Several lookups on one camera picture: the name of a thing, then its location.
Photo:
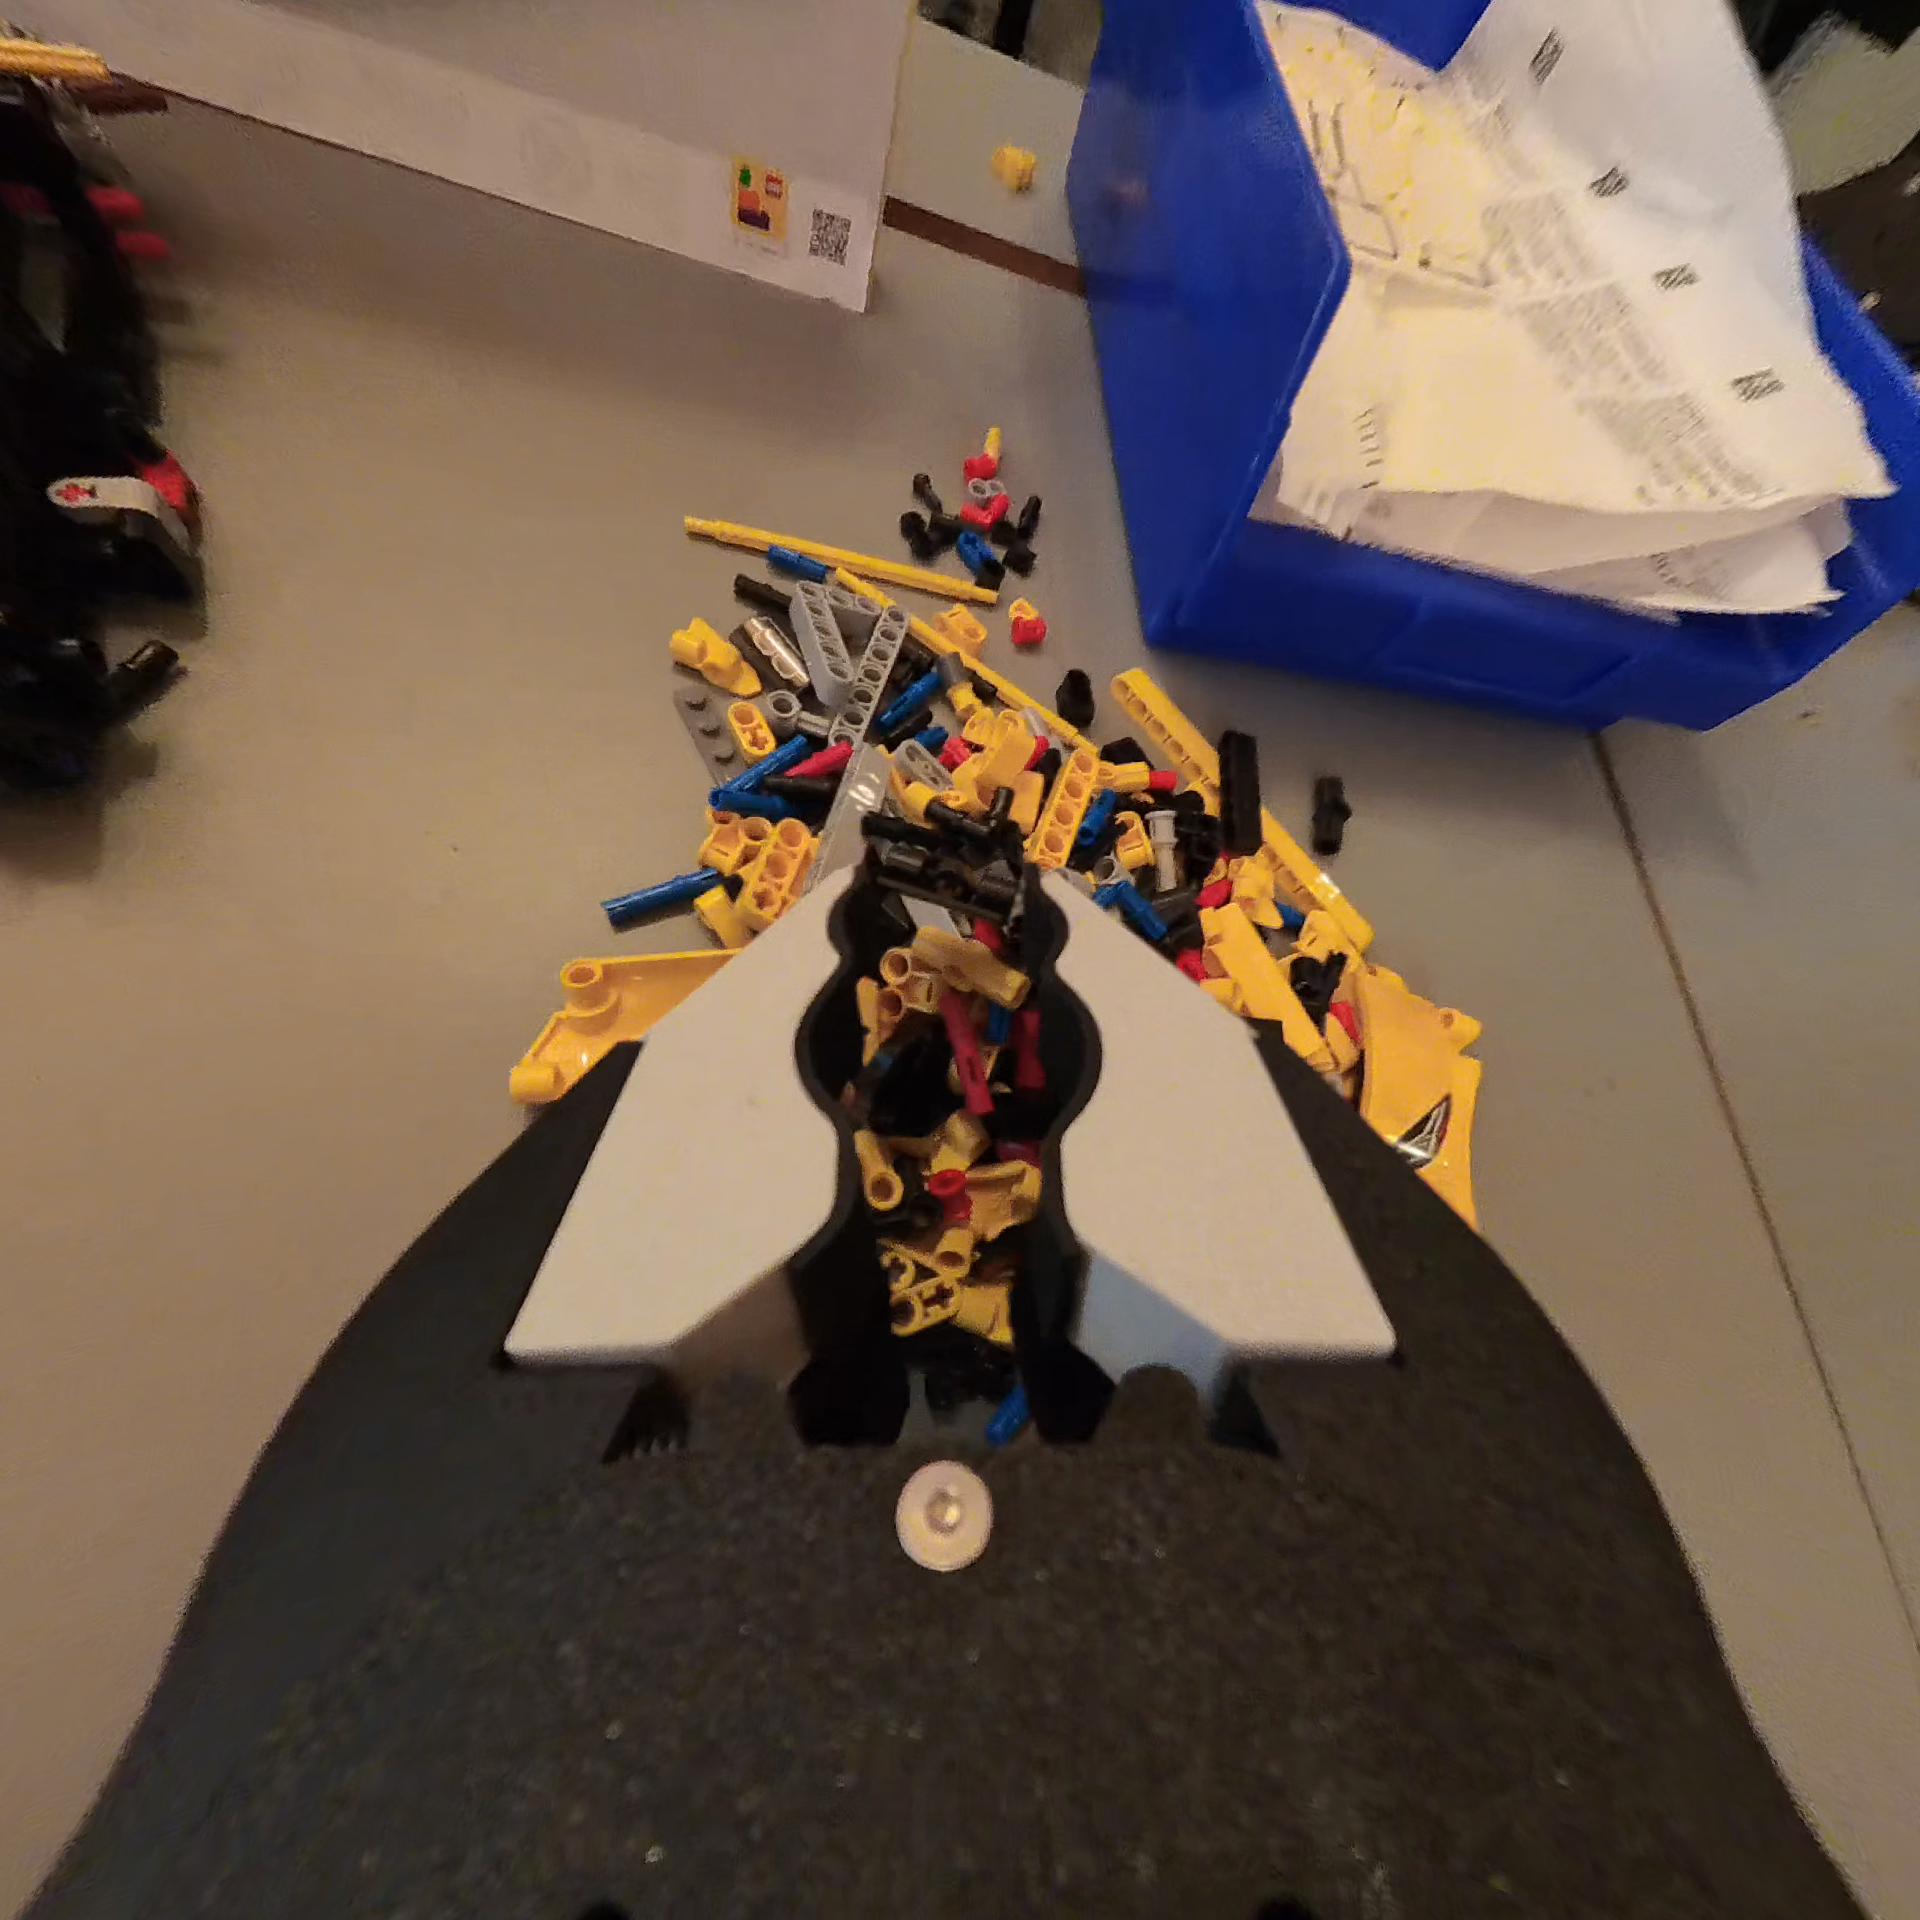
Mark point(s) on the instruction booklet with car picture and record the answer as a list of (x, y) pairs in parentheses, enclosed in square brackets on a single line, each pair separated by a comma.
[(523, 136)]

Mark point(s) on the black brick car chassis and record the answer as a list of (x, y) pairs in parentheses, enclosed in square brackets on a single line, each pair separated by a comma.
[(76, 451)]

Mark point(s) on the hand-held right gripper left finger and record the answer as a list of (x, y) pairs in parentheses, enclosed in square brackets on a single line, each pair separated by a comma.
[(691, 1172)]

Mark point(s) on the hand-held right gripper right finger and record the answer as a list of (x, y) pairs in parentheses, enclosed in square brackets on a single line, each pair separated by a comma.
[(1213, 1186)]

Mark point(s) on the white printed paper sheets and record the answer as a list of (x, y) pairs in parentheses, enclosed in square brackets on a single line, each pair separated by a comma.
[(1576, 376)]

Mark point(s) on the grey desk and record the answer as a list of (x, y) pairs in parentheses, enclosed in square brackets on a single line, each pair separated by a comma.
[(376, 676)]

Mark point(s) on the pile of bricks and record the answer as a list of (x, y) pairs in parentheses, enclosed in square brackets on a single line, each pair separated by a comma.
[(1050, 796)]

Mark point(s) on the blue plastic bin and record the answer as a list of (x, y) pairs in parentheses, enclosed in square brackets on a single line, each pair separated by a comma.
[(1200, 376)]

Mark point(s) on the lone yellow connector brick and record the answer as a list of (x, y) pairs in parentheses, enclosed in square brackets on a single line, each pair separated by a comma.
[(1013, 168)]

